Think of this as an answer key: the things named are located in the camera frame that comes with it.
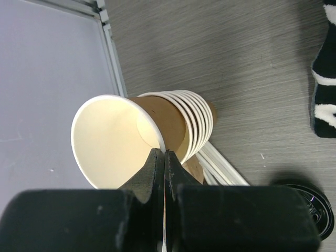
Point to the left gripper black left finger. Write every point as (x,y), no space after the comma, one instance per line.
(126,219)

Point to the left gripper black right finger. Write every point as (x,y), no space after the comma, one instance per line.
(234,218)

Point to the single brown paper cup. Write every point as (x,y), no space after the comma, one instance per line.
(112,136)

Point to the black plastic cup lid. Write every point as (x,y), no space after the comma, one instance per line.
(317,204)

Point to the white wrapped straws bundle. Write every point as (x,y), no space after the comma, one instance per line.
(216,169)

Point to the brown cardboard cup carrier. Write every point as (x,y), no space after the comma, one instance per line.
(195,169)

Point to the stack of brown paper cups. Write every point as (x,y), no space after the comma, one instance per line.
(199,116)

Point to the zebra print pillow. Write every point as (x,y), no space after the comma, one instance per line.
(323,70)

